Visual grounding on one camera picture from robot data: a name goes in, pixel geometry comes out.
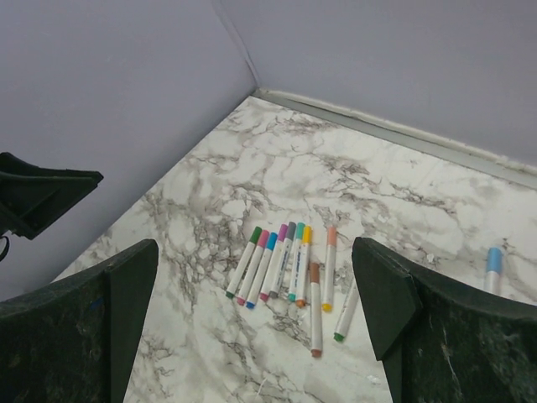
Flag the pink capped marker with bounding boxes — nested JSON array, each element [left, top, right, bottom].
[[237, 230, 269, 306]]

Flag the yellow capped marker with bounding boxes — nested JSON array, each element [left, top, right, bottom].
[[295, 226, 312, 308]]

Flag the teal capped marker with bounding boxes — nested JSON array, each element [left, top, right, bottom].
[[288, 222, 305, 302]]

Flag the peach capped marker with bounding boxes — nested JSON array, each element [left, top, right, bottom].
[[321, 227, 337, 312]]

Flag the brown capped marker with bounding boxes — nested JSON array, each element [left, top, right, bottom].
[[309, 263, 323, 359]]

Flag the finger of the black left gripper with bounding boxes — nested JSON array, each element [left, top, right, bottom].
[[1, 152, 103, 240]]

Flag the dark green capped marker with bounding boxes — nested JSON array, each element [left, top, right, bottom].
[[226, 227, 262, 299]]

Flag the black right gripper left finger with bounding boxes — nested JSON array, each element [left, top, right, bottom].
[[1, 239, 159, 402]]

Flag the purple capped marker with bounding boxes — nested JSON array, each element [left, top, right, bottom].
[[259, 223, 288, 302]]

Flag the light blue capped marker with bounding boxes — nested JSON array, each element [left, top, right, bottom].
[[483, 247, 503, 296]]

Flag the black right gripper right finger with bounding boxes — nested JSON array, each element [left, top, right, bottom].
[[352, 237, 536, 402]]

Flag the grey capped marker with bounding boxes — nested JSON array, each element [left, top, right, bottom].
[[269, 222, 296, 298]]

